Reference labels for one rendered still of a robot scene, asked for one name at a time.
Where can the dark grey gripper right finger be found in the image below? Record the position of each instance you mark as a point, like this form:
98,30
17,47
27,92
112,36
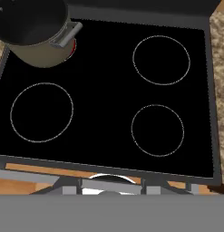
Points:
153,186

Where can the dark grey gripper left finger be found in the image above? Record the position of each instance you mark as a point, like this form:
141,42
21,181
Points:
69,186

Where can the white round object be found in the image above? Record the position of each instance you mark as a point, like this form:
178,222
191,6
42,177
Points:
110,176

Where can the black glass hob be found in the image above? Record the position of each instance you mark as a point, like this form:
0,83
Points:
110,99

